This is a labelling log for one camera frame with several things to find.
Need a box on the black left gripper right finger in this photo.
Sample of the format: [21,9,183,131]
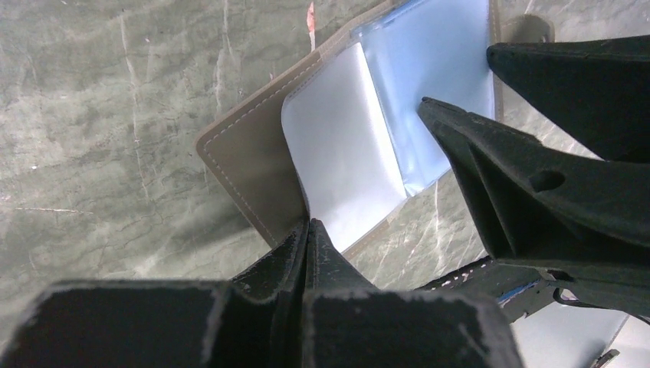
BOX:
[304,219,524,367]

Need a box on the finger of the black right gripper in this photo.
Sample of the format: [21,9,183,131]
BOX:
[486,35,649,163]
[418,97,649,316]

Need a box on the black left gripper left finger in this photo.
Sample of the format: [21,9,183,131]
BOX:
[1,222,308,367]

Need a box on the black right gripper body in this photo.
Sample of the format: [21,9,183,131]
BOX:
[416,257,649,325]

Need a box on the grey leather card holder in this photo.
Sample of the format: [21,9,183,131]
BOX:
[195,1,555,252]

